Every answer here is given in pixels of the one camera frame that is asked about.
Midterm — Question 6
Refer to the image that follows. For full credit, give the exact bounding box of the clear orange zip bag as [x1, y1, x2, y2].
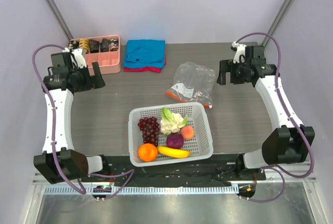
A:
[165, 62, 216, 109]

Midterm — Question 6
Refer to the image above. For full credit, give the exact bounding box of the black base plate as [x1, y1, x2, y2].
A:
[78, 153, 267, 189]

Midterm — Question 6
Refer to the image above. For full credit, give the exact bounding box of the pink organizer box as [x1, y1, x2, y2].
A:
[71, 35, 121, 75]

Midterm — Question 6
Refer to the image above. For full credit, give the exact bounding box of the purple grape bunch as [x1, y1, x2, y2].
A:
[137, 117, 160, 147]

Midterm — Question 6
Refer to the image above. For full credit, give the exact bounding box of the purple onion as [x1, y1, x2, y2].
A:
[166, 133, 184, 149]

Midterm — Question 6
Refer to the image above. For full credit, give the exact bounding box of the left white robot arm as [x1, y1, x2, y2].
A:
[33, 48, 111, 184]

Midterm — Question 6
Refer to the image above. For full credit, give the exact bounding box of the peach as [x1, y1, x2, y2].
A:
[181, 126, 195, 140]

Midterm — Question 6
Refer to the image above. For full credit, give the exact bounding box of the magenta folded cloth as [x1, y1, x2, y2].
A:
[123, 56, 166, 73]

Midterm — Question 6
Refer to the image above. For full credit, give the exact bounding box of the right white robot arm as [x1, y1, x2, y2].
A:
[217, 42, 315, 180]

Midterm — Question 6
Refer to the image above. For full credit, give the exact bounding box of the white cauliflower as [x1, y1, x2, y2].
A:
[160, 107, 188, 135]

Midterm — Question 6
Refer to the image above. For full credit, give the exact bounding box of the dark brown rolled sock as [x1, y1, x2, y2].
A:
[89, 39, 100, 54]

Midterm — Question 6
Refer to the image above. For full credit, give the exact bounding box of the black floral rolled sock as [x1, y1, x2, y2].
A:
[68, 40, 79, 50]

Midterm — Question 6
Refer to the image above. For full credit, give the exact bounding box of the white slotted cable duct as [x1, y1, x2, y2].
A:
[44, 184, 239, 195]

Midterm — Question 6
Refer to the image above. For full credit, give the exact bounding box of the yellow banana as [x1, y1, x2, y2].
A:
[157, 146, 192, 158]

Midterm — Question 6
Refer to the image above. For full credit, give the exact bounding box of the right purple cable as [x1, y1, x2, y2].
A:
[235, 32, 315, 203]

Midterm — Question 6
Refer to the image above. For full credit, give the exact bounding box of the yellow striped rolled sock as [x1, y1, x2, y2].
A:
[79, 38, 90, 54]

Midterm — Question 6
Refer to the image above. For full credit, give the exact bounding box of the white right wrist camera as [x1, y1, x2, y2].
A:
[230, 41, 247, 64]

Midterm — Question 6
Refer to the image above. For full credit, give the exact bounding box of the blue folded cloth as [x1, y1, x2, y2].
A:
[123, 40, 166, 69]

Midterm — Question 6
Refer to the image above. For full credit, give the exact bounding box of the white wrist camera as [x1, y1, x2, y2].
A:
[62, 47, 87, 69]
[230, 41, 247, 64]

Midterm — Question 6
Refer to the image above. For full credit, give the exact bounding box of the black pink floral sock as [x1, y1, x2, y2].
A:
[109, 38, 119, 52]

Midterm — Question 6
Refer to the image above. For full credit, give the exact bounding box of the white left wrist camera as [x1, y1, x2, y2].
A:
[62, 47, 87, 69]

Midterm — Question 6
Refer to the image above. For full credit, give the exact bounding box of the orange fruit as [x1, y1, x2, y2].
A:
[138, 143, 159, 162]

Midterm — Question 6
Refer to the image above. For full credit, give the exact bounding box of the white plastic basket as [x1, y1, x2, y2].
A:
[128, 102, 213, 167]

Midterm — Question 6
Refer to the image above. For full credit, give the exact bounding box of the black patterned rolled sock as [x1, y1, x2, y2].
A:
[100, 38, 110, 53]

